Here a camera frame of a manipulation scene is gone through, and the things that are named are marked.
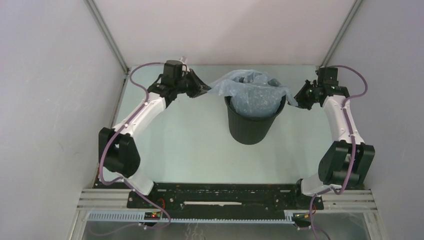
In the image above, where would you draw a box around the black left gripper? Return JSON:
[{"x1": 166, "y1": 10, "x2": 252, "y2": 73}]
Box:
[{"x1": 174, "y1": 69, "x2": 212, "y2": 99}]

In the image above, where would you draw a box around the blue plastic trash bag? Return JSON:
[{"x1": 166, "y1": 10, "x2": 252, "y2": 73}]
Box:
[{"x1": 208, "y1": 69, "x2": 299, "y2": 118}]

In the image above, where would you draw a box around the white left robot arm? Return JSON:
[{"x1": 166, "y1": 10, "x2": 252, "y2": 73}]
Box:
[{"x1": 98, "y1": 56, "x2": 211, "y2": 208}]

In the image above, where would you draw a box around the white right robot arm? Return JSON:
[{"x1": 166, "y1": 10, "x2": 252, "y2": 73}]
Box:
[{"x1": 290, "y1": 65, "x2": 375, "y2": 209}]

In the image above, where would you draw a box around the black trash bin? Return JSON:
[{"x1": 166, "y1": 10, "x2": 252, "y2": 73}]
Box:
[{"x1": 224, "y1": 96, "x2": 286, "y2": 145}]

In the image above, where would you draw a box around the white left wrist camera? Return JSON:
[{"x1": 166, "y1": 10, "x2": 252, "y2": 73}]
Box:
[{"x1": 178, "y1": 56, "x2": 190, "y2": 73}]

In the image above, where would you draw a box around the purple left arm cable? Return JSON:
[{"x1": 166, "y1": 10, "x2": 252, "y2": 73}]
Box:
[{"x1": 98, "y1": 61, "x2": 172, "y2": 231}]

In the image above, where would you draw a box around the white cable duct strip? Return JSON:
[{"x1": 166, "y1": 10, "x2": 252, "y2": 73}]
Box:
[{"x1": 87, "y1": 210, "x2": 294, "y2": 224}]

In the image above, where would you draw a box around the aluminium frame rail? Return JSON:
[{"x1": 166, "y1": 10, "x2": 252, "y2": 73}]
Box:
[{"x1": 77, "y1": 188, "x2": 377, "y2": 213}]

